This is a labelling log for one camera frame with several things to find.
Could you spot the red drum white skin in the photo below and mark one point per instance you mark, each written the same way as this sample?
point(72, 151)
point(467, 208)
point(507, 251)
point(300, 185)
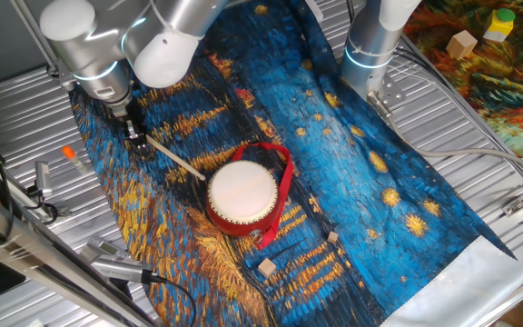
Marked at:
point(242, 193)

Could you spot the silver digital scale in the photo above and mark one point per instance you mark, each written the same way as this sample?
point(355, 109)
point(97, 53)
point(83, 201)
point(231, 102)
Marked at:
point(102, 247)

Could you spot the tiny wooden cube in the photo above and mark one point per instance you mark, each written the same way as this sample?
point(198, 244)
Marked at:
point(332, 237)

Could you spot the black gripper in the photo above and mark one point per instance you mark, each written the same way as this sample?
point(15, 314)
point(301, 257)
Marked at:
point(131, 119)

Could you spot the white glue stick orange cap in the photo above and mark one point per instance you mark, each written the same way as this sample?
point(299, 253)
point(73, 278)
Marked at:
point(73, 159)

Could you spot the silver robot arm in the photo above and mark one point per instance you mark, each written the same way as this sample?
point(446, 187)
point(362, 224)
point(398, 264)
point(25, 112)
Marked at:
point(161, 50)

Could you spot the blue yellow painted cloth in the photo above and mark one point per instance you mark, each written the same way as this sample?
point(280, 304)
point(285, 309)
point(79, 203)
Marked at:
point(357, 191)

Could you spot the big wooden cube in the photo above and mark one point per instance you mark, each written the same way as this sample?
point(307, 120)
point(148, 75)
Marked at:
point(461, 44)

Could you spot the larger small wooden cube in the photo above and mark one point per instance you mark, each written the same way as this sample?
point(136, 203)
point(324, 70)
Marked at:
point(267, 267)

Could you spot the wooden drumstick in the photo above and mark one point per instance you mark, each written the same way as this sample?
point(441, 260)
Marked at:
point(175, 158)

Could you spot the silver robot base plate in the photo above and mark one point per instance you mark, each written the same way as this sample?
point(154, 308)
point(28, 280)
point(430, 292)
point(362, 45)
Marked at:
point(391, 91)

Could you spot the orange green painted cloth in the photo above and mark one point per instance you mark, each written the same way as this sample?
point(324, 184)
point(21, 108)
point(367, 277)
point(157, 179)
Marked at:
point(493, 86)

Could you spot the yellow block green cap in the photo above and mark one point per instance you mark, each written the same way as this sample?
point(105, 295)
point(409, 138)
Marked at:
point(497, 28)

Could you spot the aluminium frame bar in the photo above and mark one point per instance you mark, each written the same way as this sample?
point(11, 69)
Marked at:
point(16, 240)

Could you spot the thin metal rod with clamp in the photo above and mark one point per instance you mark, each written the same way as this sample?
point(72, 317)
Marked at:
point(30, 28)

